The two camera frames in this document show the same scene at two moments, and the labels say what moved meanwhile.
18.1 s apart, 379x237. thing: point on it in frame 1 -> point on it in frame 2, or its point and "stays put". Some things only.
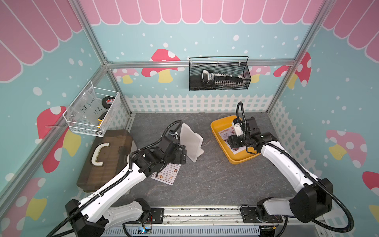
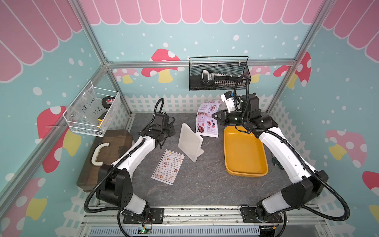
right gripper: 232,141 -> 223,119
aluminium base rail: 221,217 stays put
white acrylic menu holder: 192,141 stays put
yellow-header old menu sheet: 168,174 stays put
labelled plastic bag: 88,109 stays put
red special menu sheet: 228,132 -> 206,124
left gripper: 178,154 -> 171,129
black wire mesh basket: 219,73 stays put
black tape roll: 107,101 stays put
